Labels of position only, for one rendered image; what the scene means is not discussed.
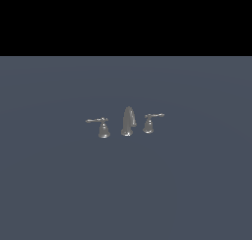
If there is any grey metal faucet spout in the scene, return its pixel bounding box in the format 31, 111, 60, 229
120, 105, 138, 138

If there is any grey faucet lever handle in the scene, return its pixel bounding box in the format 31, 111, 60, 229
142, 112, 165, 135
85, 117, 111, 139

